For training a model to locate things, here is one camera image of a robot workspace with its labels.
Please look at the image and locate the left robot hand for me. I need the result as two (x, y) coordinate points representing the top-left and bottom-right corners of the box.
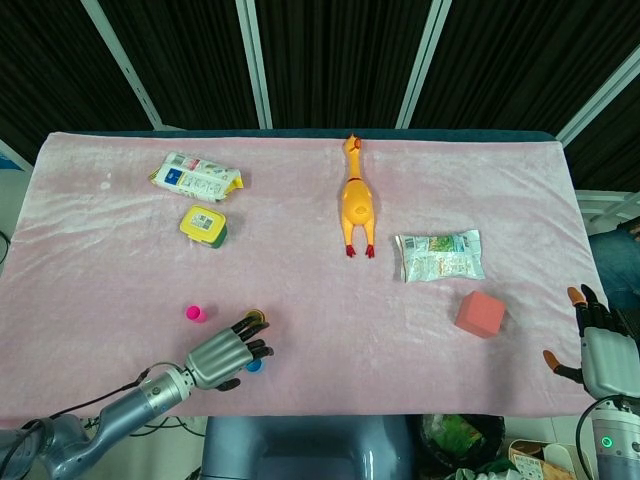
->
(185, 313), (276, 392)

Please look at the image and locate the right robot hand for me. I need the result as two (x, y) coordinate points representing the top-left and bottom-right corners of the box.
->
(543, 284), (640, 399)

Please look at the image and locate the person leg in jeans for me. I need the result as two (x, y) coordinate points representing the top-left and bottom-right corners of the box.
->
(589, 230), (640, 314)

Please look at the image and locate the cardboard box with labels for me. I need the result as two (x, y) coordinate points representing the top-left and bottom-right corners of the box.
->
(507, 438), (579, 480)

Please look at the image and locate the blue grey robot torso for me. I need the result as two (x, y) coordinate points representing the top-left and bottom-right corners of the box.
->
(199, 414), (417, 480)

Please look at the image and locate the yellow lid green container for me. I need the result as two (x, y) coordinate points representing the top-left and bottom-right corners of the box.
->
(179, 204), (230, 250)

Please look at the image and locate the salmon pink cube block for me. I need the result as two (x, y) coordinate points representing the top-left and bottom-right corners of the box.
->
(454, 290), (507, 340)

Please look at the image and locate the pink plush table cloth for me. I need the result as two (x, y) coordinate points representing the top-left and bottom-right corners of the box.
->
(0, 131), (609, 419)

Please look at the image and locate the grey metal rack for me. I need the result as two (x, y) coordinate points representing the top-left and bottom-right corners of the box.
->
(574, 188), (640, 235)

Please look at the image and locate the black trash bin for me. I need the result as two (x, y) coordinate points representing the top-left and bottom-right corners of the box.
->
(417, 413), (506, 480)

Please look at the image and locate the white blue yellow package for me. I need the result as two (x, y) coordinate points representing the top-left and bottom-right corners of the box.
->
(148, 151), (245, 203)

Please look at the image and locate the white green snack bag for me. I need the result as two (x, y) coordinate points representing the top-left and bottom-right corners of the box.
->
(394, 229), (487, 284)

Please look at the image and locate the yellow rubber chicken toy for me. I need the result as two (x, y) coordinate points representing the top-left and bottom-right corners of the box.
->
(341, 132), (377, 259)

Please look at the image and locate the white panel with blue sign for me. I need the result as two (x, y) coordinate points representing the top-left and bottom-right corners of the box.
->
(0, 137), (32, 172)

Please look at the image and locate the black curtain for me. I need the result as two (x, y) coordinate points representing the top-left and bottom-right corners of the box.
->
(0, 0), (640, 194)

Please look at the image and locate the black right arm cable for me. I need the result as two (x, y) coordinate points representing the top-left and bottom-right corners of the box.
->
(574, 395), (625, 480)

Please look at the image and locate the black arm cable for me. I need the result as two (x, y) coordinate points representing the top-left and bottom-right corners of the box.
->
(574, 395), (625, 480)
(17, 363), (174, 437)

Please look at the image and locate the black floor cable bundle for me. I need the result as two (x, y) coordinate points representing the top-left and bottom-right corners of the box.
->
(127, 415), (207, 440)

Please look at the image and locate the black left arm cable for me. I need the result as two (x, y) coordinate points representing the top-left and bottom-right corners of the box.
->
(17, 363), (174, 437)

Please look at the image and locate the white frame post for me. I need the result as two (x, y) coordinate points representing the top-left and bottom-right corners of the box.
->
(554, 47), (640, 147)
(394, 0), (454, 130)
(81, 0), (165, 130)
(234, 0), (274, 130)

